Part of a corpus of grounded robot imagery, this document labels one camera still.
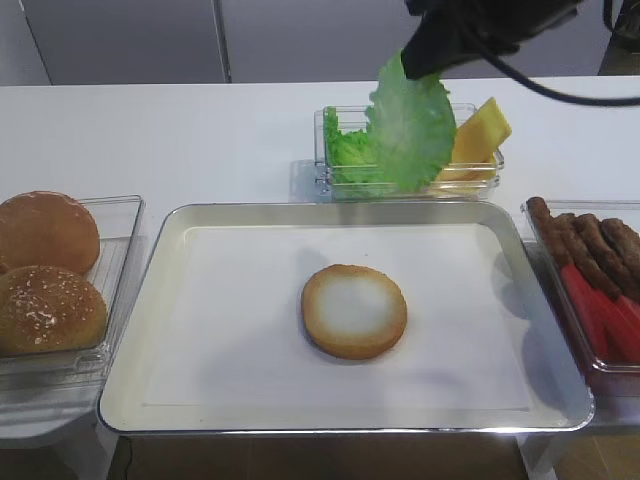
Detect green lettuce leaf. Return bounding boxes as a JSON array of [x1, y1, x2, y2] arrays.
[[366, 52, 457, 193]]

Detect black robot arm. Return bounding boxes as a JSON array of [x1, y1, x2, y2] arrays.
[[400, 1, 580, 80]]

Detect clear lettuce and cheese container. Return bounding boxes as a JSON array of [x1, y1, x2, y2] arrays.
[[314, 106, 504, 202]]

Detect yellow cheese slices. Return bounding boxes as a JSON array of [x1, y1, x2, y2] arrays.
[[428, 152, 504, 196]]

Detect upright yellow cheese slice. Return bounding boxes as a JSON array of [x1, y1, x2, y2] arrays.
[[451, 97, 512, 163]]

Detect green lettuce pile in container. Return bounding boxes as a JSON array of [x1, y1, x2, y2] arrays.
[[324, 107, 385, 185]]

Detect bottom bun half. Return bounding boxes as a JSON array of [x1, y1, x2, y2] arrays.
[[301, 264, 408, 360]]

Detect metal baking tray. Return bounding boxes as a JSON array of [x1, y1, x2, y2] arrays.
[[99, 200, 595, 434]]

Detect brown meat patty far left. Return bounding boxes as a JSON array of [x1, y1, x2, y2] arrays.
[[526, 197, 573, 268]]

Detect brown meat patty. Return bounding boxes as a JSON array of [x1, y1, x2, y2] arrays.
[[601, 218, 639, 278], [573, 214, 639, 302], [526, 197, 573, 268], [553, 213, 622, 301]]

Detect clear patty and tomato container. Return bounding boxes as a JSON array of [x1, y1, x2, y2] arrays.
[[521, 201, 639, 397]]

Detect clear bun container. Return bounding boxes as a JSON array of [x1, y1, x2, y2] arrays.
[[1, 195, 145, 393]]

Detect red tomato slice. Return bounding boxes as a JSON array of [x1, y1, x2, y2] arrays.
[[593, 289, 634, 364], [561, 264, 610, 362], [615, 295, 639, 364]]

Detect red tomato slice far left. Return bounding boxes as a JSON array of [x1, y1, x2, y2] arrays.
[[561, 264, 610, 362]]

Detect plain top bun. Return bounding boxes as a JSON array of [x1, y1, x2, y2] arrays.
[[1, 191, 100, 275]]

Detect sesame top bun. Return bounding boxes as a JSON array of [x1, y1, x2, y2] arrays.
[[1, 266, 108, 357]]

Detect brown meat patty front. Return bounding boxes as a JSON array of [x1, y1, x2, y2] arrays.
[[601, 218, 639, 278]]

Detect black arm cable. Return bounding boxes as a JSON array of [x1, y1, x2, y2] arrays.
[[469, 29, 640, 107]]

